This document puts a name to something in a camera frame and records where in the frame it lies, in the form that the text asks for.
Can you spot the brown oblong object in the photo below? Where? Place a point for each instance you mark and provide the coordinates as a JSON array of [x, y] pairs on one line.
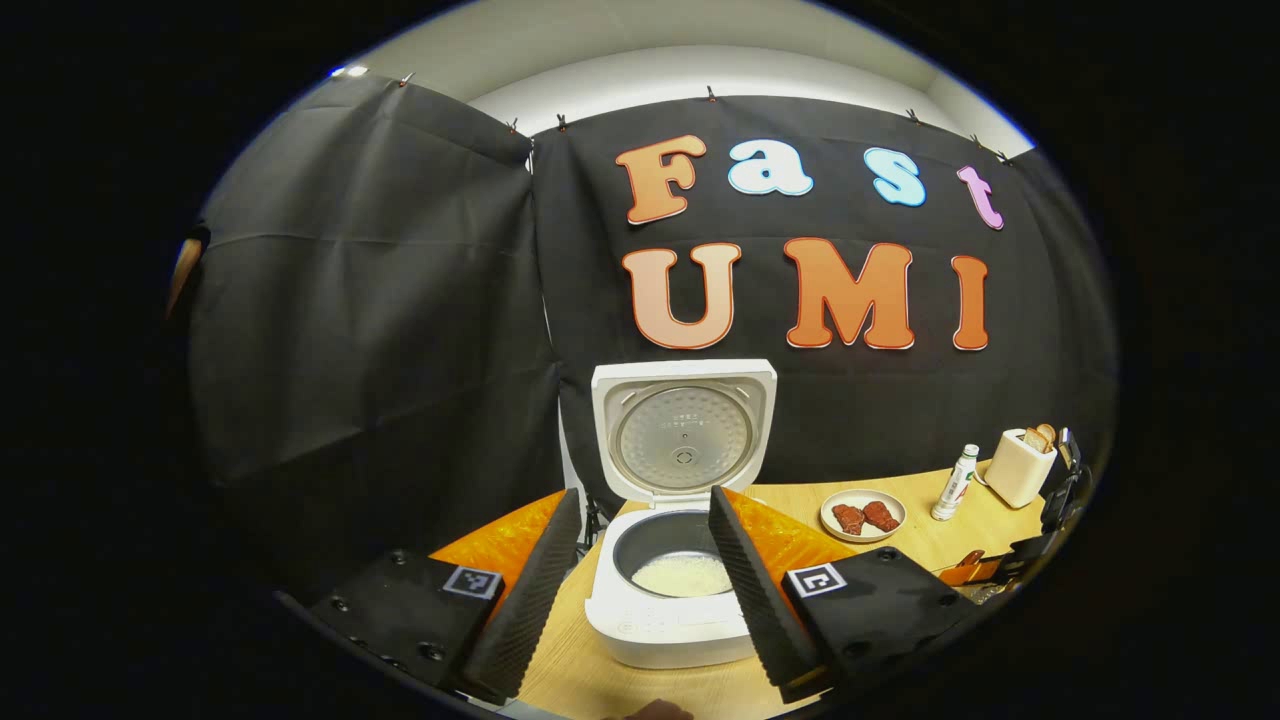
[[185, 275]]

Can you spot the ceiling light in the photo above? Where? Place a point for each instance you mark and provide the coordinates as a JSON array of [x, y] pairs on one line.
[[349, 71]]

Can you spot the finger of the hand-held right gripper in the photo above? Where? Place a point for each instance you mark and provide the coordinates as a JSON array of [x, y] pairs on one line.
[[975, 574]]

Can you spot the white rice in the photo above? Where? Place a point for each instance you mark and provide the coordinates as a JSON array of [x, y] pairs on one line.
[[680, 577]]

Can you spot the white toaster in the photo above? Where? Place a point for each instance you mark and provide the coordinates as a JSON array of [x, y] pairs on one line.
[[1015, 475]]

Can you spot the black backdrop cloth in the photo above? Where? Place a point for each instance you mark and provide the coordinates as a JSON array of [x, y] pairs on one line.
[[380, 300]]

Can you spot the white round plate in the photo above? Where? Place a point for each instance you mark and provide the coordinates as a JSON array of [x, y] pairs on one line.
[[862, 538]]

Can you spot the white rice cooker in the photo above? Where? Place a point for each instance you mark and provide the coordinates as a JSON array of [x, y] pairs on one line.
[[680, 400]]

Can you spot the white drink bottle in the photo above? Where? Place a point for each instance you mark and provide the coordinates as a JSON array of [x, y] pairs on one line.
[[955, 485]]

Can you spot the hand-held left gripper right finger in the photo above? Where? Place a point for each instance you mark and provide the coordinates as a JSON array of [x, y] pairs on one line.
[[760, 600]]

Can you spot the red meat piece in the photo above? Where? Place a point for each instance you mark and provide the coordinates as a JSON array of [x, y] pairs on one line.
[[849, 519], [881, 516]]

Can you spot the brown wooden spoon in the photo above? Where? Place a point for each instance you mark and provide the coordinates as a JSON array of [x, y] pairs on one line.
[[973, 557]]

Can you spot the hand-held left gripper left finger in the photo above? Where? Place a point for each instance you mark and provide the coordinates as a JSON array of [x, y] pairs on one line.
[[525, 600]]

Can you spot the toast bread slice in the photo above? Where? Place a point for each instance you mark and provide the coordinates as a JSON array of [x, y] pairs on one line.
[[1047, 434], [1033, 441]]

